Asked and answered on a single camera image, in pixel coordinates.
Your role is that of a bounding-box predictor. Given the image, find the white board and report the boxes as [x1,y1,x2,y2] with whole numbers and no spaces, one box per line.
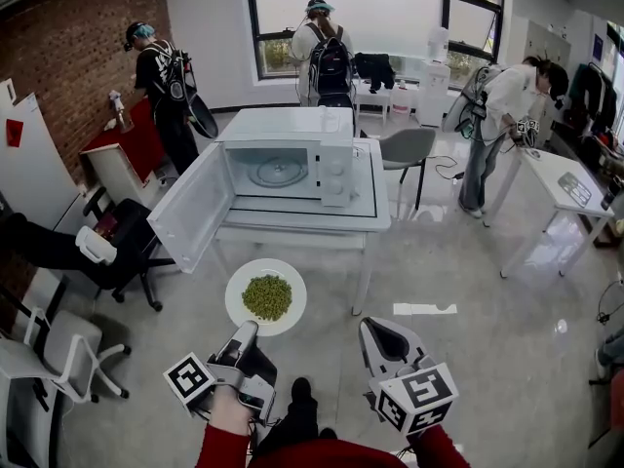
[0,77,82,232]

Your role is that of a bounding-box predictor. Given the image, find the spray bottle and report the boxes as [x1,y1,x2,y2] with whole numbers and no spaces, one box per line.
[107,90,135,134]

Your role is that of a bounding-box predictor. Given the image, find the person's right forearm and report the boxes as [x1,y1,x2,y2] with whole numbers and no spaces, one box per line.
[406,423,472,468]

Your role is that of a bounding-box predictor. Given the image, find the green peas food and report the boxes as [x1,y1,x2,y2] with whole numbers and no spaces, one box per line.
[241,273,293,322]

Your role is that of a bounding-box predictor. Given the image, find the grey chair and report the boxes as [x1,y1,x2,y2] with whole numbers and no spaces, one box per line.
[378,127,438,213]

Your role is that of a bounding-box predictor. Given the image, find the grey tray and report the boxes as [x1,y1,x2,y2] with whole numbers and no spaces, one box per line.
[556,171,593,204]

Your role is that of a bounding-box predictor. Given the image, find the white water dispenser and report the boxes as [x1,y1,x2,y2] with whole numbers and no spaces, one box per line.
[417,25,452,129]

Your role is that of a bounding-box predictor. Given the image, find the black jacket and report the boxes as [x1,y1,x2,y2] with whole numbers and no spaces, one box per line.
[352,52,397,93]

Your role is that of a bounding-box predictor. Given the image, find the person's legs and shoes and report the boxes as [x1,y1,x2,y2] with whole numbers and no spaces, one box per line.
[247,376,339,457]

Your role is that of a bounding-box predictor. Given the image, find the clear water jug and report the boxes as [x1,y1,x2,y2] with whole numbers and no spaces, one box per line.
[389,79,416,117]

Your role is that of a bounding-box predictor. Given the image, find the black floor cable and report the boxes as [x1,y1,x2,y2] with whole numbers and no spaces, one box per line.
[427,155,467,180]

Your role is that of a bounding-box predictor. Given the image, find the person's left forearm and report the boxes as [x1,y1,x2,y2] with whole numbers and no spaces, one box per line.
[194,386,254,468]

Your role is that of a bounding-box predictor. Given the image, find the white office chair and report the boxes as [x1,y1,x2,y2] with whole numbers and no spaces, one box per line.
[0,303,133,405]

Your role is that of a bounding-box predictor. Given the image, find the white square table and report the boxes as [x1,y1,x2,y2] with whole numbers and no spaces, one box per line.
[486,145,616,280]

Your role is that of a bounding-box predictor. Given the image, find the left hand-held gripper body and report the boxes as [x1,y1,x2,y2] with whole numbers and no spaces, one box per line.
[163,338,278,427]

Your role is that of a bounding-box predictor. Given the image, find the person's red top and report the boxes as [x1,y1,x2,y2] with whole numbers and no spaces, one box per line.
[246,438,409,468]

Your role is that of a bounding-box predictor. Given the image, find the clothes rack with coats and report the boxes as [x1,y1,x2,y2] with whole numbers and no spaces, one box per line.
[564,60,621,137]

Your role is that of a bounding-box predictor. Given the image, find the black office chair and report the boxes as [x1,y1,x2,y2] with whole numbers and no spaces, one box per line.
[81,186,177,313]

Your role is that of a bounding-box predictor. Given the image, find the red and white cabinet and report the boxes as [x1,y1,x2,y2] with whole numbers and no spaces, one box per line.
[79,97,168,210]

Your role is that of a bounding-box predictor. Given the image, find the black framed window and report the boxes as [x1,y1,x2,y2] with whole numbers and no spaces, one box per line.
[245,0,506,83]

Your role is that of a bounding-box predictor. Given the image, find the white microwave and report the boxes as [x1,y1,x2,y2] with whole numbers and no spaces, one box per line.
[146,106,360,275]

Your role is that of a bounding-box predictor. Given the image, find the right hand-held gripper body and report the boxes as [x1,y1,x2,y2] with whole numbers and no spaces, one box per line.
[368,355,460,437]

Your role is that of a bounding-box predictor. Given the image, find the white table with glass top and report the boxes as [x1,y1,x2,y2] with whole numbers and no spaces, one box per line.
[213,136,392,317]

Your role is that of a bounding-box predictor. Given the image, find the small white side table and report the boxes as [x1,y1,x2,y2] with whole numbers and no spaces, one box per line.
[352,79,394,127]

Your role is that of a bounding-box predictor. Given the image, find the white round plate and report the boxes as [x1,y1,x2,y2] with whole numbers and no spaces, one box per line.
[224,257,308,338]

